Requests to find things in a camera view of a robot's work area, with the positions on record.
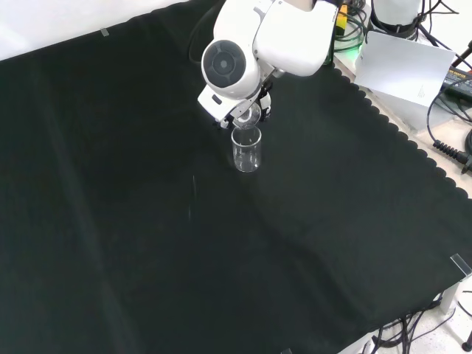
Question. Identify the yellow stop button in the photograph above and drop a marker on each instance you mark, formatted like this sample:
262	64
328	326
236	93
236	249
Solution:
343	20

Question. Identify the black bench cloth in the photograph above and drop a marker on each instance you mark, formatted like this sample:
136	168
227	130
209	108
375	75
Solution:
147	221

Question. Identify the black power adapter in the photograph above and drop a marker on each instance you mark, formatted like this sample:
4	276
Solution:
459	79

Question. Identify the black tripod leg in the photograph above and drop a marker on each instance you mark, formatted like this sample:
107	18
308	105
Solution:
462	57

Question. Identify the pale board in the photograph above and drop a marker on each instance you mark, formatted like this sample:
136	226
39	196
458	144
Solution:
402	66

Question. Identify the white cylinder with black band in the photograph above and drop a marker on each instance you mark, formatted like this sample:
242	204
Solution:
391	14

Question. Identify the clear tape strip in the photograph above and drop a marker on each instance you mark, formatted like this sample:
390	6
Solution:
461	264
104	32

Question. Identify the clear glass beaker with scale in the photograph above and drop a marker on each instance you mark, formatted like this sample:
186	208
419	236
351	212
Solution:
250	119

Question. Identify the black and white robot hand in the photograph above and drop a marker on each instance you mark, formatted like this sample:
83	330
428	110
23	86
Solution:
266	107

